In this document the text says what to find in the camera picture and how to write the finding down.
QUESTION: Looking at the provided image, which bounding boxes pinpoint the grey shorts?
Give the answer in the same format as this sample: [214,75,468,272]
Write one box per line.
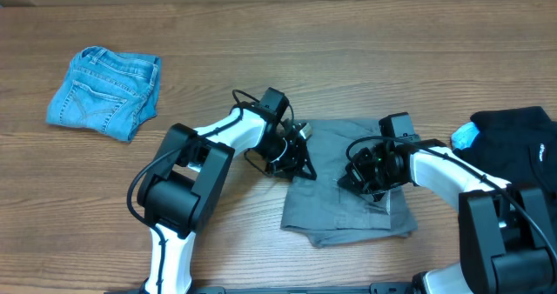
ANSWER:
[280,118,418,248]

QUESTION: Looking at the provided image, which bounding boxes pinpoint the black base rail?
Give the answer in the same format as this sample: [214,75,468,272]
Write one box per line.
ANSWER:
[104,282,419,294]

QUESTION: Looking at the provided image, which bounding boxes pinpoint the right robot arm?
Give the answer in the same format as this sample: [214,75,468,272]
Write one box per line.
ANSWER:
[339,112,556,294]

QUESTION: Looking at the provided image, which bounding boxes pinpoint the light blue cloth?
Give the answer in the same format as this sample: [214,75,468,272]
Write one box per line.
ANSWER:
[451,122,480,150]

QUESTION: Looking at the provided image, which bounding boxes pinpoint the folded blue denim jeans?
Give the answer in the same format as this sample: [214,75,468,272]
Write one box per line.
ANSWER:
[45,46,162,143]

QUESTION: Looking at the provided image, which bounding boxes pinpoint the black garment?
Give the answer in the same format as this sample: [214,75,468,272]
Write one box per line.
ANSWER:
[453,106,556,195]

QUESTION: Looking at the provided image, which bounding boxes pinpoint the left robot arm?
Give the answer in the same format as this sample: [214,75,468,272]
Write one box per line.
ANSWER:
[126,88,317,293]

